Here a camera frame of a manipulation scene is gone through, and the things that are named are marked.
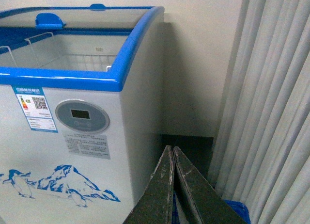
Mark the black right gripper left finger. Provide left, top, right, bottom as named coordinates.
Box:
left=124, top=145, right=174, bottom=224

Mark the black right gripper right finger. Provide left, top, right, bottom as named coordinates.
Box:
left=173, top=147, right=245, bottom=224

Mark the blue plastic shopping basket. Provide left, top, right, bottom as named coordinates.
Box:
left=171, top=198, right=251, bottom=224

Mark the white vertical blind curtain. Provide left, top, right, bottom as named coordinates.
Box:
left=208, top=0, right=310, bottom=224

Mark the grey instruction sticker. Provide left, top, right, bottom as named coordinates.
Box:
left=63, top=132, right=110, bottom=160

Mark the grey oval control panel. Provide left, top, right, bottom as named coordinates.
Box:
left=55, top=100, right=110, bottom=133

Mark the white blue chest freezer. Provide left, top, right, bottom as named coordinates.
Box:
left=0, top=4, right=164, bottom=224

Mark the blue energy label sticker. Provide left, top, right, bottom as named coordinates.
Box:
left=12, top=85, right=58, bottom=133

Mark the glass sliding freezer lid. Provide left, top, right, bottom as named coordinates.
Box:
left=0, top=4, right=151, bottom=30

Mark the white wire freezer basket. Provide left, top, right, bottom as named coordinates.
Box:
left=0, top=32, right=124, bottom=72

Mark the blue freezer lid handle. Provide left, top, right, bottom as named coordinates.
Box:
left=35, top=13, right=66, bottom=30

